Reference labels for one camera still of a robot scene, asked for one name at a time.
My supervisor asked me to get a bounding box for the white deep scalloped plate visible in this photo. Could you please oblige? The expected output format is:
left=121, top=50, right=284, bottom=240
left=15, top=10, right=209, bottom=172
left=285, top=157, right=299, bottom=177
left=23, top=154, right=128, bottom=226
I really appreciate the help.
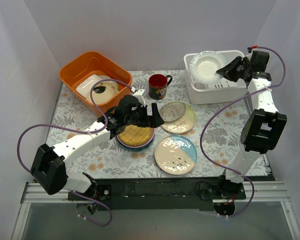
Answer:
left=188, top=51, right=227, bottom=84

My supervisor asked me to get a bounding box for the cream and blue floral plate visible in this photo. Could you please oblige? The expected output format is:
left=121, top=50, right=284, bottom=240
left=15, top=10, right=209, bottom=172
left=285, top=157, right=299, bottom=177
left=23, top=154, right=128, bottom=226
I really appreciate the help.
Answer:
left=154, top=135, right=198, bottom=176

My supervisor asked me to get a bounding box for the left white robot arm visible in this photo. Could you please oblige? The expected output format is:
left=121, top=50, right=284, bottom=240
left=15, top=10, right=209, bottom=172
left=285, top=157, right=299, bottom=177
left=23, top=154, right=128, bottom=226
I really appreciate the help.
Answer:
left=30, top=95, right=164, bottom=200

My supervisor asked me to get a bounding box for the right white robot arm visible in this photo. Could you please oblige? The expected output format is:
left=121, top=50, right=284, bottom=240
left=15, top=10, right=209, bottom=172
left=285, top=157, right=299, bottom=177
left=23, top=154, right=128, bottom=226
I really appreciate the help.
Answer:
left=216, top=46, right=287, bottom=199

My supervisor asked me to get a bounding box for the white plastic bin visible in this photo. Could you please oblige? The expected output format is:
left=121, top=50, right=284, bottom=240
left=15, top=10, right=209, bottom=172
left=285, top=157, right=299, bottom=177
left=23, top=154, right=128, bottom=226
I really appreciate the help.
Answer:
left=183, top=53, right=248, bottom=105

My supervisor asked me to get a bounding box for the cream floral plate in bin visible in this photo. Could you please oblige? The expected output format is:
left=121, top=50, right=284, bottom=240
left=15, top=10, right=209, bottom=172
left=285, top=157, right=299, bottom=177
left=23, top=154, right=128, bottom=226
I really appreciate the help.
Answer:
left=99, top=75, right=119, bottom=95

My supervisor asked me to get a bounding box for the orange plastic bin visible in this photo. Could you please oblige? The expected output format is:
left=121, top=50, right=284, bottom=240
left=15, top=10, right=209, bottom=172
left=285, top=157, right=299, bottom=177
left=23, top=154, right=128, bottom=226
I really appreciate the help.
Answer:
left=58, top=50, right=133, bottom=120

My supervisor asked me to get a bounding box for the pink plate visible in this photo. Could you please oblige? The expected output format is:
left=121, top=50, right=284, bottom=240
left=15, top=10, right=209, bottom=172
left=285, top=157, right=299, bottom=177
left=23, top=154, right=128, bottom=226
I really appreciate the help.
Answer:
left=115, top=126, right=156, bottom=148

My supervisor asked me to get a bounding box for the speckled grey stoneware plate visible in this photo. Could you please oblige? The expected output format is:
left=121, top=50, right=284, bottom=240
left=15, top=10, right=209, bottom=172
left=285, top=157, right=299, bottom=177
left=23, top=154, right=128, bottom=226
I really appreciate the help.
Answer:
left=159, top=101, right=186, bottom=123

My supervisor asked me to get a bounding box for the woven bamboo tray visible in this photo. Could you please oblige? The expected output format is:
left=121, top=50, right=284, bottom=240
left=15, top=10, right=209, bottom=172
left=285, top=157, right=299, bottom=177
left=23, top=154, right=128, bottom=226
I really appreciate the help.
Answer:
left=117, top=124, right=152, bottom=147

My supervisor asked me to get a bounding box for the black and red mug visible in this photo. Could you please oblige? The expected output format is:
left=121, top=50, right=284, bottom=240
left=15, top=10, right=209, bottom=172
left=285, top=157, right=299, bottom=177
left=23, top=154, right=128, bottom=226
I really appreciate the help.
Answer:
left=148, top=74, right=173, bottom=100

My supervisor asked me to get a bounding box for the cream and green floral plate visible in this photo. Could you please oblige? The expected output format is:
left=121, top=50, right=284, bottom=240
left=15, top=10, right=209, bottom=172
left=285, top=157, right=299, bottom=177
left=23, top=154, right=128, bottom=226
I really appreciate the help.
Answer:
left=161, top=102, right=196, bottom=134

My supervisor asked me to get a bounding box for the cream plate with black motif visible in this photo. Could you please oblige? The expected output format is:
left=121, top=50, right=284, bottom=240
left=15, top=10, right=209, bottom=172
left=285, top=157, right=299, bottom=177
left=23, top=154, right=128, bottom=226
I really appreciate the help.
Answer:
left=86, top=82, right=117, bottom=105

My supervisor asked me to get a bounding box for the light blue plate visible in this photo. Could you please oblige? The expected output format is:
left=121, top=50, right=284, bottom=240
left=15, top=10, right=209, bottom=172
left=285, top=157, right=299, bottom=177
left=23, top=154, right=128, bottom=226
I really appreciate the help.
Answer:
left=116, top=137, right=154, bottom=152

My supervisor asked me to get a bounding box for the dark teal scalloped plate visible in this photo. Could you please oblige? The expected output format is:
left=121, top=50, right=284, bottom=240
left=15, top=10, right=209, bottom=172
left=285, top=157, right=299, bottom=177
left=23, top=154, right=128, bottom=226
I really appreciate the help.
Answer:
left=117, top=140, right=153, bottom=152

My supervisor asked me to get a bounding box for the floral patterned table mat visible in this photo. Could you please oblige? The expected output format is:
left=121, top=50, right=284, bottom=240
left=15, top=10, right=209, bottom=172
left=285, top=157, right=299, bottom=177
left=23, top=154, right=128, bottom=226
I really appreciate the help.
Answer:
left=46, top=85, right=249, bottom=179

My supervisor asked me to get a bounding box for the white square dish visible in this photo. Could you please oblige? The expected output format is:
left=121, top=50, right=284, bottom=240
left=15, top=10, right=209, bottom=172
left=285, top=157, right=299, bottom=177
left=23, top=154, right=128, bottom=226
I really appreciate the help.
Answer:
left=76, top=74, right=102, bottom=99

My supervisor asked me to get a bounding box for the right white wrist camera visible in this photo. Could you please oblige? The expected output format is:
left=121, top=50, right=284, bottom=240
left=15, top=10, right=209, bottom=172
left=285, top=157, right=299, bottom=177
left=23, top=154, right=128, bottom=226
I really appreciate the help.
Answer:
left=242, top=51, right=253, bottom=64

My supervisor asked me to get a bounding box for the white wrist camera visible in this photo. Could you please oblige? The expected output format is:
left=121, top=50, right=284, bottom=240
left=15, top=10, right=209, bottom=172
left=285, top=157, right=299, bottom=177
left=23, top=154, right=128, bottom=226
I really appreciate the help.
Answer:
left=242, top=51, right=253, bottom=64
left=132, top=89, right=146, bottom=106

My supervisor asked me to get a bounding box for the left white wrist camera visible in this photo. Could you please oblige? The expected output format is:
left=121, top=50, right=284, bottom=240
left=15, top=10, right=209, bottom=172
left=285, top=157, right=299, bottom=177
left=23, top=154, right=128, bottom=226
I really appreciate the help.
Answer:
left=132, top=89, right=146, bottom=106

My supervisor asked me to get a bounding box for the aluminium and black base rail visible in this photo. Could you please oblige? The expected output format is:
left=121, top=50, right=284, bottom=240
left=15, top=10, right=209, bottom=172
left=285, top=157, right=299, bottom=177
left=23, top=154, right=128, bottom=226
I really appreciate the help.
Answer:
left=11, top=82, right=300, bottom=240

